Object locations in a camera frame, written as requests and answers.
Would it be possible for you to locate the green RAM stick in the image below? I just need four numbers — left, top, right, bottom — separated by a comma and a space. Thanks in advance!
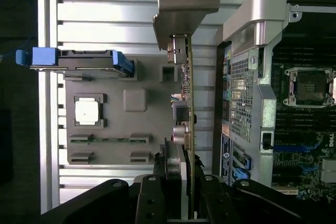
70, 136, 152, 144

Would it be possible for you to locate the green motherboard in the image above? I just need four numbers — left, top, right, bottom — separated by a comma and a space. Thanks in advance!
270, 42, 336, 192

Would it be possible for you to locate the silver chipset heatsink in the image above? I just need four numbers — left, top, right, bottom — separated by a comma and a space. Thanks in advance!
322, 159, 336, 183

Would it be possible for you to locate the grey parts rack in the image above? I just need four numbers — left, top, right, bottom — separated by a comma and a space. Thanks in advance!
62, 55, 184, 167

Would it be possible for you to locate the open black PC case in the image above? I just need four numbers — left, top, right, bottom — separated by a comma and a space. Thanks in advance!
215, 0, 336, 200

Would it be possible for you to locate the silver CPU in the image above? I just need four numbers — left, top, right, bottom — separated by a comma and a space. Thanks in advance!
75, 99, 101, 124

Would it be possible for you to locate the CPU socket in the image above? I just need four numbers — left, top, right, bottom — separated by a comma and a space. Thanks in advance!
284, 66, 336, 109

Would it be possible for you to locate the hard disk blue caddy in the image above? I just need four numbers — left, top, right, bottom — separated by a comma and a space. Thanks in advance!
15, 47, 136, 78

